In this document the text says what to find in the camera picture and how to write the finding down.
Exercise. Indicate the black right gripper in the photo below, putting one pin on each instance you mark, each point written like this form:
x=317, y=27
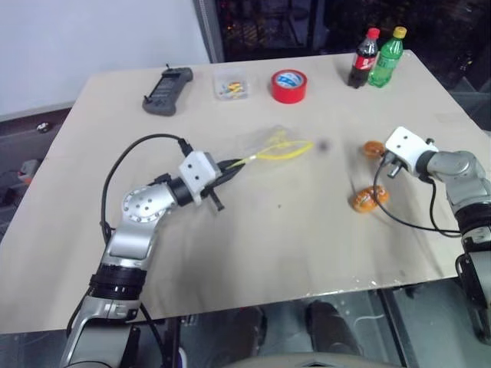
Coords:
x=392, y=158

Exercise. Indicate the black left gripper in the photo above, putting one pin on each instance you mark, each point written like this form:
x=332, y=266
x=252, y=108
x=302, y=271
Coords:
x=222, y=173

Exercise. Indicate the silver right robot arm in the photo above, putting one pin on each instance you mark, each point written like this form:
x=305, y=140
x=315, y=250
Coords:
x=464, y=180

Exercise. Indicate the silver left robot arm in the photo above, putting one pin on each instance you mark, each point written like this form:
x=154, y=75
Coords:
x=134, y=230

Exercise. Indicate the orange wrapped snack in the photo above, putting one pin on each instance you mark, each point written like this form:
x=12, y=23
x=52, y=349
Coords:
x=373, y=148
x=362, y=200
x=380, y=193

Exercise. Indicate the clear plastic parts box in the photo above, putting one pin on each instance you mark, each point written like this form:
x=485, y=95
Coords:
x=233, y=85

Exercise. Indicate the red tape roll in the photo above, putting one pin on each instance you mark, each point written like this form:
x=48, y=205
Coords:
x=288, y=87

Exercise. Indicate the grey handheld controller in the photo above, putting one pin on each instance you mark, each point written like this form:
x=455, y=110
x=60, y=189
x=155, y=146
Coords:
x=167, y=90

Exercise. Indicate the green bottle with yellow cap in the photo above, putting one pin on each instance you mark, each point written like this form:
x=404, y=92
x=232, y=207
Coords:
x=385, y=63

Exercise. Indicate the cola bottle with red cap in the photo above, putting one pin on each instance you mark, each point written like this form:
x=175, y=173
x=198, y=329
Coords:
x=362, y=61

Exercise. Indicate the dark rounded shape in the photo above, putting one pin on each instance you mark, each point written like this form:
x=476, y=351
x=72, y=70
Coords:
x=331, y=327

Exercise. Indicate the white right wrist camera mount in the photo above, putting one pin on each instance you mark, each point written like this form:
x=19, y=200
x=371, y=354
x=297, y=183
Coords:
x=406, y=147

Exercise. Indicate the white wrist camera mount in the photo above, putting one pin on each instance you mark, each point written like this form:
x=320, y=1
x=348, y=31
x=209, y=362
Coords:
x=406, y=147
x=195, y=172

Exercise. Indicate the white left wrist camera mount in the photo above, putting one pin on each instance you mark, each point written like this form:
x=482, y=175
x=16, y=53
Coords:
x=195, y=172

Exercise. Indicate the grey metal frame post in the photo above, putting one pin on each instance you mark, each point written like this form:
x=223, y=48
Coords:
x=209, y=30

